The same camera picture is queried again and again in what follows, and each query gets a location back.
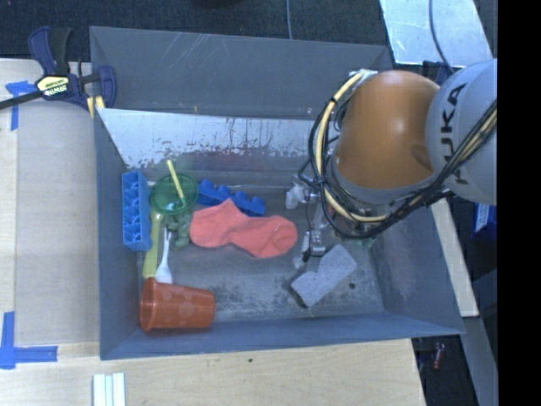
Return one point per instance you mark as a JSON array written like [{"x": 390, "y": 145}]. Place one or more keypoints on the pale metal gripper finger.
[
  {"x": 293, "y": 198},
  {"x": 313, "y": 247}
]

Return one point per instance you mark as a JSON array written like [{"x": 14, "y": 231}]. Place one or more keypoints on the grey foam block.
[{"x": 323, "y": 275}]

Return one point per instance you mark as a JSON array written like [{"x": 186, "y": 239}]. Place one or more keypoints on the blue studded toy brick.
[{"x": 249, "y": 201}]

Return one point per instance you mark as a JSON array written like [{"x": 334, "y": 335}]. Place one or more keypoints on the salmon pink sock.
[{"x": 245, "y": 231}]

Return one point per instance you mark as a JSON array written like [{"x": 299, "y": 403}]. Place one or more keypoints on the olive green toy figure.
[{"x": 181, "y": 231}]

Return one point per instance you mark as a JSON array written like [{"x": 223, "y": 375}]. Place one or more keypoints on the green cup with yellow straw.
[{"x": 171, "y": 193}]

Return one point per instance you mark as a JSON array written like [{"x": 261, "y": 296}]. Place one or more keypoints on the grey metal bin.
[{"x": 253, "y": 78}]

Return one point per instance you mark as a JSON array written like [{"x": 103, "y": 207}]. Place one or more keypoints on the white plastic fork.
[{"x": 165, "y": 269}]

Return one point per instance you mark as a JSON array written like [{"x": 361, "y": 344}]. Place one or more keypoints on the orange plastic cup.
[{"x": 175, "y": 307}]

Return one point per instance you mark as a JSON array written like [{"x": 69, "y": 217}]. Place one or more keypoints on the blue ribbed toy brick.
[{"x": 135, "y": 214}]

